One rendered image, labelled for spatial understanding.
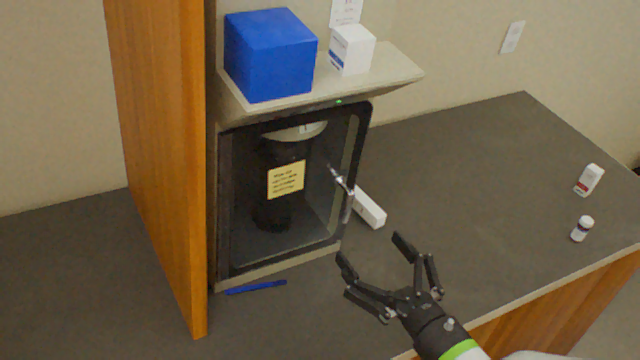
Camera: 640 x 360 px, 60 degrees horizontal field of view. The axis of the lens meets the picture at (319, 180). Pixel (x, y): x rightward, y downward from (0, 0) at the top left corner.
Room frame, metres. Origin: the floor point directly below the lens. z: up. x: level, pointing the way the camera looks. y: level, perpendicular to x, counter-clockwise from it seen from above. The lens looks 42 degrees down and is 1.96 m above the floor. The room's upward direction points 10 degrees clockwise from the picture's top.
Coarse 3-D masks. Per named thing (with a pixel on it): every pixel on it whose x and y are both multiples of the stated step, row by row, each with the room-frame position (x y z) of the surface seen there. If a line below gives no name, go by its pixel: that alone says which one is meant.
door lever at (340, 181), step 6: (336, 180) 0.86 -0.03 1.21; (342, 180) 0.86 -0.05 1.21; (336, 186) 0.86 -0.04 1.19; (342, 186) 0.84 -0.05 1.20; (348, 192) 0.83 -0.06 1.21; (354, 192) 0.83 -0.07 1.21; (348, 198) 0.82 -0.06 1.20; (342, 204) 0.83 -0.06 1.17; (348, 204) 0.82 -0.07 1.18; (342, 210) 0.83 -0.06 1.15; (348, 210) 0.82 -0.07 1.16; (342, 216) 0.82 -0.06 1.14; (348, 216) 0.83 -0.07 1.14; (342, 222) 0.82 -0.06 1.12
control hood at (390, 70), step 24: (384, 48) 0.87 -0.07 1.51; (216, 72) 0.71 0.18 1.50; (336, 72) 0.76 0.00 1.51; (384, 72) 0.79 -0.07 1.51; (408, 72) 0.80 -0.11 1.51; (216, 96) 0.71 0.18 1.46; (240, 96) 0.65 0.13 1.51; (312, 96) 0.69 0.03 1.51; (336, 96) 0.71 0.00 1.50; (360, 96) 0.80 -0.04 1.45; (216, 120) 0.71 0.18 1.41; (240, 120) 0.66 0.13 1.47
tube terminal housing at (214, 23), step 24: (216, 0) 0.72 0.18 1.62; (240, 0) 0.74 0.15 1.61; (264, 0) 0.76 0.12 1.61; (288, 0) 0.78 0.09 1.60; (312, 0) 0.81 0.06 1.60; (384, 0) 0.89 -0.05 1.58; (216, 24) 0.72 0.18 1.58; (312, 24) 0.81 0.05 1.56; (360, 24) 0.87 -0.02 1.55; (384, 24) 0.90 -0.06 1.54; (216, 48) 0.72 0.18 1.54; (264, 120) 0.77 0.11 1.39; (216, 144) 0.72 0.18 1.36; (288, 264) 0.82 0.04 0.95; (216, 288) 0.72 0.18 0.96
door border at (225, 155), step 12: (228, 144) 0.72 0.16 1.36; (228, 156) 0.72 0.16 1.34; (228, 168) 0.72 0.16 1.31; (228, 180) 0.72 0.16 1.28; (228, 192) 0.72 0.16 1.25; (228, 204) 0.72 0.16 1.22; (228, 216) 0.72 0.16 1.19; (228, 228) 0.72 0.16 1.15; (228, 240) 0.72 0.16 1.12; (228, 252) 0.72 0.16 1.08; (228, 264) 0.72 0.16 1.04
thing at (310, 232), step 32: (256, 128) 0.75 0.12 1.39; (288, 128) 0.79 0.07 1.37; (320, 128) 0.82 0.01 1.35; (352, 128) 0.87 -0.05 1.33; (256, 160) 0.75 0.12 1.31; (288, 160) 0.79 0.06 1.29; (320, 160) 0.83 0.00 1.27; (352, 160) 0.88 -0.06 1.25; (256, 192) 0.75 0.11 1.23; (320, 192) 0.84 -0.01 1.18; (256, 224) 0.76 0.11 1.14; (288, 224) 0.80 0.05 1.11; (320, 224) 0.85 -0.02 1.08; (256, 256) 0.76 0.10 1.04; (288, 256) 0.81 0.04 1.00
